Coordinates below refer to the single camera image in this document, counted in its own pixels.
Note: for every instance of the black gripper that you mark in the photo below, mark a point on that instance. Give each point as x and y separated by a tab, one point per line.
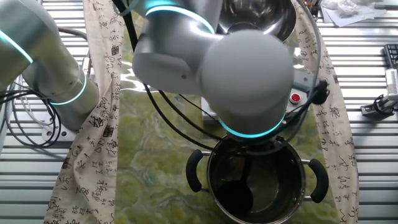
280	141

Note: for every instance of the black ladle with red tip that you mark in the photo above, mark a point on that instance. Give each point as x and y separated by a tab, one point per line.
234	199

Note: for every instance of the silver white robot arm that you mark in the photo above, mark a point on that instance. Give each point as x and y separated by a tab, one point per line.
248	77

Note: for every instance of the stainless steel bowl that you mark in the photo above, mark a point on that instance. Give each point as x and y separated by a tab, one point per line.
273	15

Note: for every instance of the red push button box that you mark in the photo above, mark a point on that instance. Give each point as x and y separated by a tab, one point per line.
300	107

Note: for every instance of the beige calligraphy cloth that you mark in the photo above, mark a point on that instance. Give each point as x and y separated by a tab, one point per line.
339	174
93	155

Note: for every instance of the green marble pattern mat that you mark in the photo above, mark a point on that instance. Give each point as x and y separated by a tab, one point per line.
161	155

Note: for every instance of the black keyboard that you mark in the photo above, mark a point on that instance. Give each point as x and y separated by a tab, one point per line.
392	56

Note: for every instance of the white paper sheets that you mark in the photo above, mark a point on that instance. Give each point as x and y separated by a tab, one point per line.
357	17

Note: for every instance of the clear plastic bag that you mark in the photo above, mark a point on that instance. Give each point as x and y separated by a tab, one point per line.
342	6

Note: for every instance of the aluminium frame beam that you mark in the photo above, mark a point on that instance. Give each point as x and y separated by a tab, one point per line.
392	82

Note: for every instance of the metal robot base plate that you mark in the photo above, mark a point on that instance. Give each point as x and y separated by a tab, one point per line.
56	135

